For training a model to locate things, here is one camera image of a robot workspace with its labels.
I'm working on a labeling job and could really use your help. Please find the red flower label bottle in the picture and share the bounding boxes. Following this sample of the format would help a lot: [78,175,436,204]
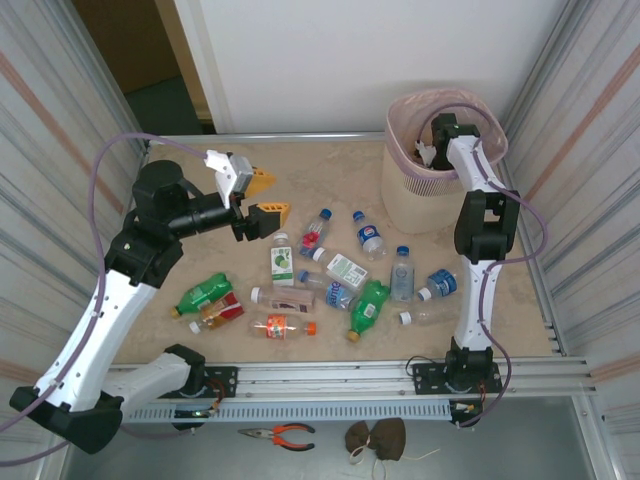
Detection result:
[296,208,334,251]

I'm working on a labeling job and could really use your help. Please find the green juice carton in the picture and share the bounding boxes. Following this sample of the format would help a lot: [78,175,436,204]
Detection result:
[270,232,296,287]

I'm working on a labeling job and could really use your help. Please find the brown label white cap bottle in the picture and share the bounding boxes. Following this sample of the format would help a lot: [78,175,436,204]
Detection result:
[249,285,317,314]

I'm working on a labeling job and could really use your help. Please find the square bottle green white label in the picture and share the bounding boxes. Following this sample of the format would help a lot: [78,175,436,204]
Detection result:
[311,246,370,295]

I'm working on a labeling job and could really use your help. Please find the Pepsi label blue cap bottle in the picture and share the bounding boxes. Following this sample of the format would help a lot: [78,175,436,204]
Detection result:
[352,210,389,262]

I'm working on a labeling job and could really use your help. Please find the green bottle yellow cap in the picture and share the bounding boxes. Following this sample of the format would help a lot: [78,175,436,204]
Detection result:
[346,279,391,344]
[171,272,235,319]

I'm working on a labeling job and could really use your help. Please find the blue wave label bottle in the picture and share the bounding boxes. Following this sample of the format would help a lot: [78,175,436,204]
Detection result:
[296,269,356,312]

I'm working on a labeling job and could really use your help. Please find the red label tea bottle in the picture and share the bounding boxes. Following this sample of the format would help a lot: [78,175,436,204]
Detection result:
[188,292,246,335]

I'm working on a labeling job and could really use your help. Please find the orange label orange cap bottle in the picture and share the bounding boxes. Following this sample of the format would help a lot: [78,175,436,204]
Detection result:
[248,313,318,342]

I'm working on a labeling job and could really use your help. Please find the blue label white cap bottle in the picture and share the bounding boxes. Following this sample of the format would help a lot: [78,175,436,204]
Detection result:
[417,268,464,302]

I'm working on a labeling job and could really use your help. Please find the clear crushed white cap bottle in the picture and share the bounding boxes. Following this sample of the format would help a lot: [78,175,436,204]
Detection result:
[398,298,464,327]

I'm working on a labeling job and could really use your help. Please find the pink translucent bin liner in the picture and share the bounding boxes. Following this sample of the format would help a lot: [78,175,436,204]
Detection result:
[384,88,510,196]

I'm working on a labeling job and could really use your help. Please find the beige ribbed plastic bin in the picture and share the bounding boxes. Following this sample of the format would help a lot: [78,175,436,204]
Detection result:
[382,88,510,236]

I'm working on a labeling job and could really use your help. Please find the soda water blue cap bottle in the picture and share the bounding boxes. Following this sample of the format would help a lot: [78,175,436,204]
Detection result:
[389,245,417,304]

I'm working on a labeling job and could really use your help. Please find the brown wooden door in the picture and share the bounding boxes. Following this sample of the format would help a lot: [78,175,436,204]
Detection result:
[72,0,181,96]

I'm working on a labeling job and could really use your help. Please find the small circuit board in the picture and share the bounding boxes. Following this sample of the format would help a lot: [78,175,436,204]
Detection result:
[172,407,221,420]
[449,399,486,416]

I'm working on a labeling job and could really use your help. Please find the brown cloth pouch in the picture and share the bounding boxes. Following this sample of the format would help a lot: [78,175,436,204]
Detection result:
[344,417,407,461]

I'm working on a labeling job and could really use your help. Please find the aluminium back rail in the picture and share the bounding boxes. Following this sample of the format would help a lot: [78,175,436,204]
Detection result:
[147,131,389,147]

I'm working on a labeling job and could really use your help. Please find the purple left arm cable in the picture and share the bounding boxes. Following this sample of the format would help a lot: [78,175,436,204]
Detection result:
[0,133,216,464]

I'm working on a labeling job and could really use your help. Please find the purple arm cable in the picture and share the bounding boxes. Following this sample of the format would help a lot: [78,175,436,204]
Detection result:
[422,102,550,430]
[0,133,216,464]

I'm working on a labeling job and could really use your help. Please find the white door frame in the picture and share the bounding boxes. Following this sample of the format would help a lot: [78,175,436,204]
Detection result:
[154,0,236,135]

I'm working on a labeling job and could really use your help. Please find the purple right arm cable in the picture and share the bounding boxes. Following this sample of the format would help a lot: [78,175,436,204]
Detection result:
[422,102,550,430]

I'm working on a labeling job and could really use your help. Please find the aluminium front rail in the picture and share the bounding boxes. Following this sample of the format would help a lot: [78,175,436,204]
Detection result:
[59,357,601,401]

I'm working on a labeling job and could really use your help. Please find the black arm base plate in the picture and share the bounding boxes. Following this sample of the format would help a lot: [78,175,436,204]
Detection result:
[410,355,503,396]
[149,366,239,400]

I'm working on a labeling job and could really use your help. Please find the white slotted cable duct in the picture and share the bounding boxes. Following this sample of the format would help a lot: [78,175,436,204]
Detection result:
[74,399,454,424]

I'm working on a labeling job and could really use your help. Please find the orange handled pliers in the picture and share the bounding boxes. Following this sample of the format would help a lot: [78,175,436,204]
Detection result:
[237,423,316,452]

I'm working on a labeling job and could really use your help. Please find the white string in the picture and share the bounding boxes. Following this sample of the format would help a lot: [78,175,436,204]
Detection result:
[348,434,441,476]

